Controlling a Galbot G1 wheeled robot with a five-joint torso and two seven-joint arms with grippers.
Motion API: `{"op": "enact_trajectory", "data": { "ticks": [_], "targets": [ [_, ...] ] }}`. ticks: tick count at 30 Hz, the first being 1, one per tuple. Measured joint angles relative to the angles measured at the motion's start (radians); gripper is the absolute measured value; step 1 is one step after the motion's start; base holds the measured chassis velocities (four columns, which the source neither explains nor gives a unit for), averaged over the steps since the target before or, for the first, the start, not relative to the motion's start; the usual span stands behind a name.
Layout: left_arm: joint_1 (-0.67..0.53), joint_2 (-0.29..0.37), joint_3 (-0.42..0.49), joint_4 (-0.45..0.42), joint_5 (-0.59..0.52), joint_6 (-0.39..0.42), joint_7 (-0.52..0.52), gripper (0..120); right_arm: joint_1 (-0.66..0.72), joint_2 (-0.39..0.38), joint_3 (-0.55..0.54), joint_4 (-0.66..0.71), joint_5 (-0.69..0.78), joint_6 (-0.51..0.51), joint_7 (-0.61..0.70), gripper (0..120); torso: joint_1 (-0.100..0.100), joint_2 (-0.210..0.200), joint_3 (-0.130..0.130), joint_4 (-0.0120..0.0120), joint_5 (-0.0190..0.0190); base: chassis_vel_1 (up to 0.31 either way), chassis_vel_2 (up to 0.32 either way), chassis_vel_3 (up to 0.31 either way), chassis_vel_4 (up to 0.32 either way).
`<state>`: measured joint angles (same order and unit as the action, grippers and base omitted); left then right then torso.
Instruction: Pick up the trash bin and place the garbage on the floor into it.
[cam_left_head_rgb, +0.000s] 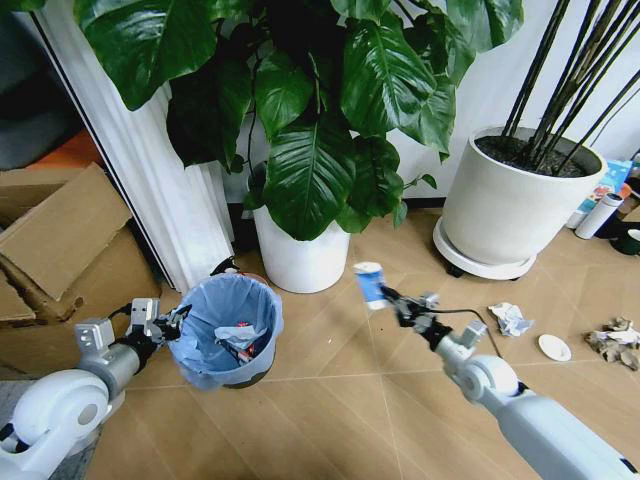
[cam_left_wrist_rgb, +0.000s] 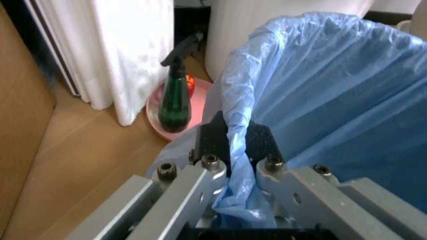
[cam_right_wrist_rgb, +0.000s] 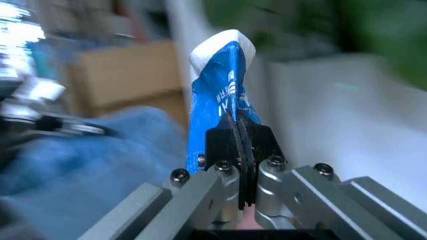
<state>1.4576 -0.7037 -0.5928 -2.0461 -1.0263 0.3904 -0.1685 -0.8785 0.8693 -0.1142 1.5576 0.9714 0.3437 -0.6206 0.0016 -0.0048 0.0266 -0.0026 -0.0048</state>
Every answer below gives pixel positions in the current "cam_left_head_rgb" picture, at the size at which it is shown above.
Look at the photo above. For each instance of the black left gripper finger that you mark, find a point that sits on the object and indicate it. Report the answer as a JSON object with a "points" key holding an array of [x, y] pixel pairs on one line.
{"points": [[170, 333], [179, 314]]}

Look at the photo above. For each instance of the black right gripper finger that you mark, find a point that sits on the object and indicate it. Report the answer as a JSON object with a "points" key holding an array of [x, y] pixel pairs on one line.
{"points": [[402, 312], [392, 294]]}

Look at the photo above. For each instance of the blue white paper carton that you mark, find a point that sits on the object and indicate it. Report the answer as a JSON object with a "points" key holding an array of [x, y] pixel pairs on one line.
{"points": [[370, 287]]}

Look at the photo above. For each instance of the grey-blue trash bin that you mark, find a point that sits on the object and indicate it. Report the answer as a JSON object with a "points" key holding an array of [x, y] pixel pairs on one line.
{"points": [[265, 350]]}

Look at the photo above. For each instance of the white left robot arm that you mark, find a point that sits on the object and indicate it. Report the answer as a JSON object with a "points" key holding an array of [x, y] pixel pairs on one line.
{"points": [[55, 405]]}

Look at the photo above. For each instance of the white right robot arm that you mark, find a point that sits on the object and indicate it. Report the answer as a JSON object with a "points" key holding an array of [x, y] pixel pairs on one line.
{"points": [[505, 400]]}

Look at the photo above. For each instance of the blue bin bag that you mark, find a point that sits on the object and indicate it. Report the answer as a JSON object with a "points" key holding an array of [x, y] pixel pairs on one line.
{"points": [[215, 310]]}

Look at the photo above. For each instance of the crumpled white blue wrapper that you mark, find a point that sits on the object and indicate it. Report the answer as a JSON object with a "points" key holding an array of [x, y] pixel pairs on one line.
{"points": [[235, 334]]}

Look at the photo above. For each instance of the small red wrapper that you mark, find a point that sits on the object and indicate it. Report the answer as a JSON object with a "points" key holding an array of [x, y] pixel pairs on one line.
{"points": [[245, 353]]}

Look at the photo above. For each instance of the white wheeled pot saucer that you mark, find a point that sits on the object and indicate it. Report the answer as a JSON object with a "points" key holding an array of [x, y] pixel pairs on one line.
{"points": [[480, 270]]}

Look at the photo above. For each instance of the crumpled white paper ball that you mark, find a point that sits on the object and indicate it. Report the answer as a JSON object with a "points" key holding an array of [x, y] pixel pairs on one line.
{"points": [[510, 320]]}

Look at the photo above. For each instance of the brown cardboard box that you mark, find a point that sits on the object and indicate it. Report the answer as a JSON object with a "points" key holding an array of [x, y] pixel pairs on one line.
{"points": [[65, 240]]}

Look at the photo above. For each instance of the white round lid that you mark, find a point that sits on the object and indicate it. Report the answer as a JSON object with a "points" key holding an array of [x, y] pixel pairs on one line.
{"points": [[554, 347]]}

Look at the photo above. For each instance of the large white plant pot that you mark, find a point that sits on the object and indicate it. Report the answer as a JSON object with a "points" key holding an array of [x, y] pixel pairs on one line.
{"points": [[510, 210]]}

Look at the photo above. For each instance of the white pleated curtain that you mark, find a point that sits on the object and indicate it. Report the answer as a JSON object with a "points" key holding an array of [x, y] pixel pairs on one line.
{"points": [[150, 165]]}

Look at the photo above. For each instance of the broad-leaf green plant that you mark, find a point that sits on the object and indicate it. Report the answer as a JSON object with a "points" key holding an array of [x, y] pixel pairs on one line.
{"points": [[310, 125]]}

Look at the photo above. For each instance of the crumpled brown paper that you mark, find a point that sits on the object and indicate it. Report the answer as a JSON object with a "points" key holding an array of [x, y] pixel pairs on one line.
{"points": [[612, 342]]}

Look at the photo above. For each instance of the white thermos bottle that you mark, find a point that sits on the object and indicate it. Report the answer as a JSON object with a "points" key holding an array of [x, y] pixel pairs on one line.
{"points": [[597, 216]]}

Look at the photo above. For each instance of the dark green cup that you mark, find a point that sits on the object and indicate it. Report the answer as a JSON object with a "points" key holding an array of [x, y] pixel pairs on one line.
{"points": [[629, 242]]}

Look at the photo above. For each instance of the colourful printed box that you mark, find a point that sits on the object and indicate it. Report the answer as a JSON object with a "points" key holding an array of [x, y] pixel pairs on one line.
{"points": [[607, 182]]}

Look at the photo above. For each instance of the tall dark plant stems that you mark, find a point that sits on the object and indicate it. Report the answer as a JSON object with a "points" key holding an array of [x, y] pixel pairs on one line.
{"points": [[550, 100]]}

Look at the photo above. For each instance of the dark grey upholstered furniture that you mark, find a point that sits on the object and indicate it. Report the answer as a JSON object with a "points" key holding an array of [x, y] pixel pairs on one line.
{"points": [[35, 100]]}

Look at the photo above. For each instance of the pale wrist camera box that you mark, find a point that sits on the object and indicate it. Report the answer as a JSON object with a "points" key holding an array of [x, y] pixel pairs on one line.
{"points": [[430, 300], [145, 312]]}

